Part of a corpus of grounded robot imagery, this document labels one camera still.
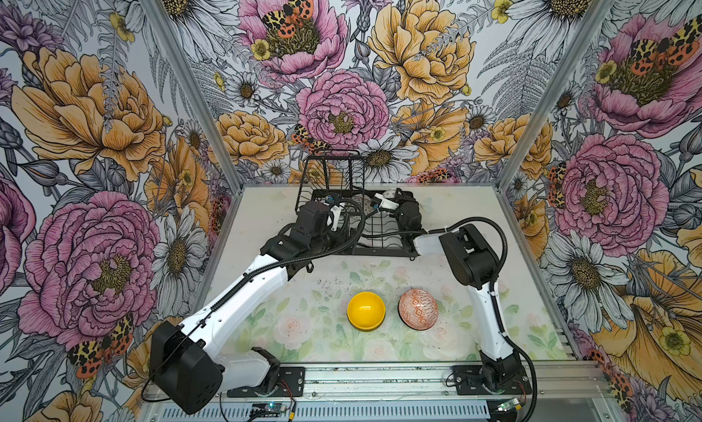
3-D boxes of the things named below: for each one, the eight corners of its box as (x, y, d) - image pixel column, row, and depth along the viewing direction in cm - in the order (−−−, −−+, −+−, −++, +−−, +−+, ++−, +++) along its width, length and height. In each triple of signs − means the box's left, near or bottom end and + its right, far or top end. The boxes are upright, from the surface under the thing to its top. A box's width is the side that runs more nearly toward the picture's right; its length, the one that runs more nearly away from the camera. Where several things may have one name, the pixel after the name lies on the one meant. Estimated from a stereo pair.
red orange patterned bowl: (400, 333, 84) (402, 326, 80) (396, 296, 92) (398, 289, 87) (437, 333, 84) (442, 327, 80) (431, 296, 92) (435, 289, 87)
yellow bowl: (347, 336, 84) (346, 328, 78) (348, 301, 91) (347, 291, 85) (385, 336, 84) (387, 328, 78) (383, 301, 91) (384, 291, 85)
